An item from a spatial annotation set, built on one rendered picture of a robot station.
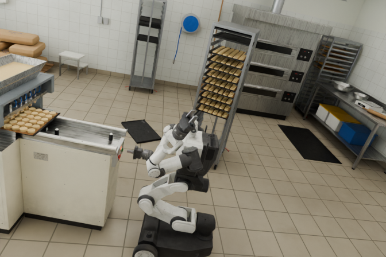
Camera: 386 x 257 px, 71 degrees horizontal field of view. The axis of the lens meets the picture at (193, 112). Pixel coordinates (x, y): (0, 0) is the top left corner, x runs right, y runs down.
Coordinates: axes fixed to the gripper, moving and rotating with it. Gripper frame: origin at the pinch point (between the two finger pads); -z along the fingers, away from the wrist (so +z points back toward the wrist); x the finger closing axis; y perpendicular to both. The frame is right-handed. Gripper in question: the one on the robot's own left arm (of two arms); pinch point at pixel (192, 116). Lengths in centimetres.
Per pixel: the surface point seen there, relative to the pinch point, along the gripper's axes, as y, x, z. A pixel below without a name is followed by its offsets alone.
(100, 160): -24, 26, 86
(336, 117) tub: 433, 96, 83
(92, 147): -31, 33, 80
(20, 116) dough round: -75, 78, 100
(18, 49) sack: -64, 363, 259
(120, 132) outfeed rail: -4, 51, 82
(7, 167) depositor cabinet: -83, 39, 111
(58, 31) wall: 5, 443, 258
